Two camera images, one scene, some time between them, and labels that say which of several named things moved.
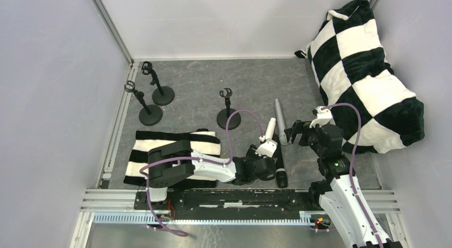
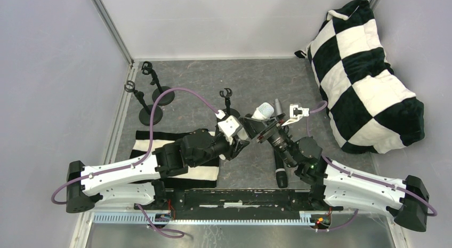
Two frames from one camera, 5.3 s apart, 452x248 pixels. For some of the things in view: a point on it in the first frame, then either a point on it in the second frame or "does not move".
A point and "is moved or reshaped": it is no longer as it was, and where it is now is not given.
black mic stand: (150, 114) does not move
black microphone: (281, 181) does not move
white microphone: (271, 128) is moved or reshaped
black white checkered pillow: (352, 68) does not move
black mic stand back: (163, 95) does not move
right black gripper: (301, 134) -> (267, 132)
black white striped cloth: (202, 141) does not move
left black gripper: (269, 167) -> (239, 142)
